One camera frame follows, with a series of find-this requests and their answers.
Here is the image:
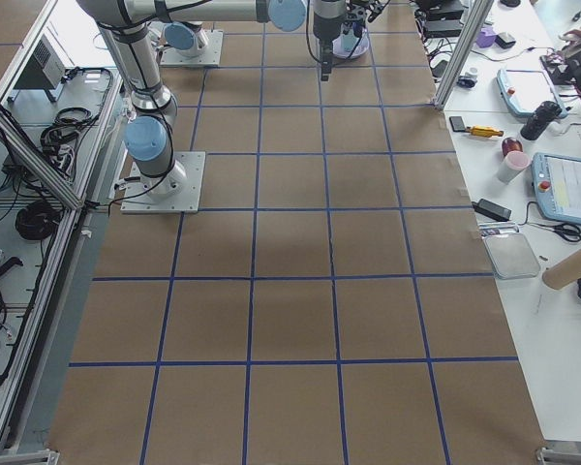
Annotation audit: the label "black phone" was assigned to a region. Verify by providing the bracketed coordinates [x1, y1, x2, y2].
[448, 115, 468, 133]

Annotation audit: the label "black power brick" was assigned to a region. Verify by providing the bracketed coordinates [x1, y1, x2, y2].
[472, 199, 511, 222]

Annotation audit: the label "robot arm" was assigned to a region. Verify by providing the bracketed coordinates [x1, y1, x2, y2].
[163, 1, 388, 64]
[79, 1, 350, 206]

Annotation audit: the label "black scissors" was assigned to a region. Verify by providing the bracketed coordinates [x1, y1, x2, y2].
[543, 222, 581, 243]

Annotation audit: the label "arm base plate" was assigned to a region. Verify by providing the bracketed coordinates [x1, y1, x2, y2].
[120, 151, 206, 214]
[160, 23, 224, 68]

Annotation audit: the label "teach pendant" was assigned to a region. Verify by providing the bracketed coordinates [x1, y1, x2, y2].
[496, 68, 567, 119]
[531, 152, 581, 226]

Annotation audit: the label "red apple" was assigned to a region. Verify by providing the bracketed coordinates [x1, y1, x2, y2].
[501, 137, 523, 157]

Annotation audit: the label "aluminium frame post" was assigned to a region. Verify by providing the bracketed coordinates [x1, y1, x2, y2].
[433, 0, 493, 110]

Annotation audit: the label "pink lidded cup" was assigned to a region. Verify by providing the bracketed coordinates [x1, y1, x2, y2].
[496, 150, 531, 183]

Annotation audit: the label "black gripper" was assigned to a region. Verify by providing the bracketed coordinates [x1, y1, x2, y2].
[348, 0, 390, 38]
[312, 0, 347, 81]

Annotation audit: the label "lilac plate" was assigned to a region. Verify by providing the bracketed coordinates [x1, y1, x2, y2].
[333, 28, 370, 60]

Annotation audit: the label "purple printed block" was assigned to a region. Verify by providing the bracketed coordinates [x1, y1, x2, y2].
[475, 26, 497, 48]

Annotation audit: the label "far teach pendant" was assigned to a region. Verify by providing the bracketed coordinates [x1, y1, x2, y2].
[496, 68, 567, 119]

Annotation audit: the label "grey electronics box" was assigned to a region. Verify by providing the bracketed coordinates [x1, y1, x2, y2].
[9, 35, 67, 103]

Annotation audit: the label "black cable coil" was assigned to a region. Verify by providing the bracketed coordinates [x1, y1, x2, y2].
[15, 198, 62, 242]

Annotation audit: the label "cardboard tube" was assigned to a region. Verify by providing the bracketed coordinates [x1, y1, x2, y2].
[542, 249, 581, 290]

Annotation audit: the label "light blue faceted cup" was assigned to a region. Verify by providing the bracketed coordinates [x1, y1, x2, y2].
[342, 27, 362, 54]

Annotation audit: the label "near teach pendant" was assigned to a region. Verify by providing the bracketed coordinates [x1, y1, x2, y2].
[531, 152, 581, 226]

